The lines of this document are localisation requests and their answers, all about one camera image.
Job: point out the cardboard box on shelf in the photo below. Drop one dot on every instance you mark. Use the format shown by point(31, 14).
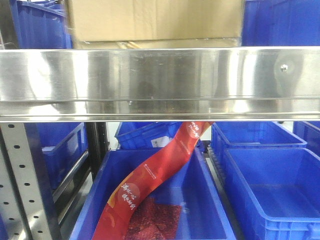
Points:
point(155, 24)

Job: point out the blue bin right rear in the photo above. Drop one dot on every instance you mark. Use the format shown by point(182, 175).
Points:
point(250, 134)

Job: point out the stainless steel shelf beam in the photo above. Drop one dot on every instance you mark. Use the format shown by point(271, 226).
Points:
point(197, 84)

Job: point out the perforated metal shelf post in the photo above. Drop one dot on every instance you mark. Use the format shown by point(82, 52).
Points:
point(26, 198)

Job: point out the blue bin left lower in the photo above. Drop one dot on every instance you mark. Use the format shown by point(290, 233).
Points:
point(52, 150)

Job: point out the red printed banner strip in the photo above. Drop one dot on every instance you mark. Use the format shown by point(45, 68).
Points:
point(145, 178)

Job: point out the red glitter sheet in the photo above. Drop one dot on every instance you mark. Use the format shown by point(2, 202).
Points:
point(154, 221)

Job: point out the blue bin right front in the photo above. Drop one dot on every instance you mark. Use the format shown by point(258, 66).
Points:
point(274, 192)

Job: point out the blue bin upper right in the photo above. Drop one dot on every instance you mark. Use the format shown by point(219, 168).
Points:
point(281, 23)

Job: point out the blue bin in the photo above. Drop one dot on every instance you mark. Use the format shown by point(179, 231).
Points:
point(202, 216)
point(281, 23)
point(40, 24)
point(274, 192)
point(250, 134)
point(310, 132)
point(146, 135)
point(52, 150)

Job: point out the blue bin upper left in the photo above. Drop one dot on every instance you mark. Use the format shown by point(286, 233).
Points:
point(40, 24)

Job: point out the blue bin far right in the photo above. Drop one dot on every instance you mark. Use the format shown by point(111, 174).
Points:
point(310, 132)

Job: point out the blue bin centre rear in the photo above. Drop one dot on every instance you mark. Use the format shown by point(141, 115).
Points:
point(146, 135)

